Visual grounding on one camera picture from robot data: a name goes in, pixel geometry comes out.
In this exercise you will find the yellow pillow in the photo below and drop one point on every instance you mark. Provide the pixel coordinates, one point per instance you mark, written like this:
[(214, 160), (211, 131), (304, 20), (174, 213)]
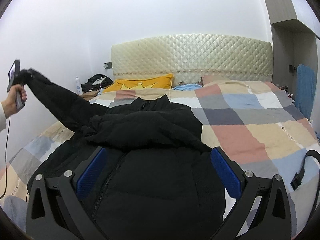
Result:
[(164, 81)]

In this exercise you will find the grey wardrobe cabinet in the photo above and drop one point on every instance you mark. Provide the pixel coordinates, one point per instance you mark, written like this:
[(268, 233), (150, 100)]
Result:
[(295, 39)]

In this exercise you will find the person's left hand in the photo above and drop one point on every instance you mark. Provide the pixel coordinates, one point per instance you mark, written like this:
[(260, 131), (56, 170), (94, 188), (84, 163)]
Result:
[(9, 104)]

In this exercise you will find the grey trouser leg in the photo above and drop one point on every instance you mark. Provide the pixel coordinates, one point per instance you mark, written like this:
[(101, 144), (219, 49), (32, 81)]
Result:
[(16, 210)]

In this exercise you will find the blue towel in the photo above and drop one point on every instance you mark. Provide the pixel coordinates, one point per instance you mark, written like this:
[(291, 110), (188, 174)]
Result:
[(305, 90)]

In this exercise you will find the cream quilted headboard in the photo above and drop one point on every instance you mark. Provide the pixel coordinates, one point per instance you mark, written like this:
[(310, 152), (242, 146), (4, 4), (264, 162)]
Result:
[(191, 56)]

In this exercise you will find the black bag on nightstand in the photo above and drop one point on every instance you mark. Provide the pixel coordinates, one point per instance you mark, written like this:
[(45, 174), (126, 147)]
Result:
[(86, 87)]

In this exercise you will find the black puffer jacket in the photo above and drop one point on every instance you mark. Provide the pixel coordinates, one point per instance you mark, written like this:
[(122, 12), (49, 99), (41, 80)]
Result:
[(158, 181)]

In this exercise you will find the black wall socket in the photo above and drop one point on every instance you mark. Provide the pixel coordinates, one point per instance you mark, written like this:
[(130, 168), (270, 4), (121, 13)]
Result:
[(108, 65)]

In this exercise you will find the wooden nightstand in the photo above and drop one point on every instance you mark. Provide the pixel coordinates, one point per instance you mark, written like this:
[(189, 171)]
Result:
[(88, 96)]

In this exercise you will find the patchwork plaid bedspread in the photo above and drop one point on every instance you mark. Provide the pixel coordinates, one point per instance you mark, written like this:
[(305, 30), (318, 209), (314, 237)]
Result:
[(257, 125)]

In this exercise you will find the white spray bottle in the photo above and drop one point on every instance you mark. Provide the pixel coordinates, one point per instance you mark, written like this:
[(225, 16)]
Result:
[(78, 86)]

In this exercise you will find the light blue pillow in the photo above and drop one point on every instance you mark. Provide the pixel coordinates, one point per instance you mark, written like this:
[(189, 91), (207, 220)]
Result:
[(187, 87)]

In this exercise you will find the white left sleeve forearm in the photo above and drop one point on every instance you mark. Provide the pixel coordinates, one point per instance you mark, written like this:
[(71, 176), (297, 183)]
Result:
[(3, 118)]

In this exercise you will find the black wall switch right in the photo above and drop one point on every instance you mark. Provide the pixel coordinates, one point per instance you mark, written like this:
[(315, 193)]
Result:
[(292, 68)]

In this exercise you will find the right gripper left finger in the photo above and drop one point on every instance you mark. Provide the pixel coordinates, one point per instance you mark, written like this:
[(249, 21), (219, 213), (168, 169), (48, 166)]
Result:
[(55, 210)]

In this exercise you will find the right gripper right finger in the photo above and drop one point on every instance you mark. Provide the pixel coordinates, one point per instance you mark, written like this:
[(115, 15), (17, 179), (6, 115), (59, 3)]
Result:
[(272, 219)]

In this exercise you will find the white charger with cable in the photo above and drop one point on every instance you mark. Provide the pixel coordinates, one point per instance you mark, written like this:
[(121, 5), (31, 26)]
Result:
[(98, 82)]

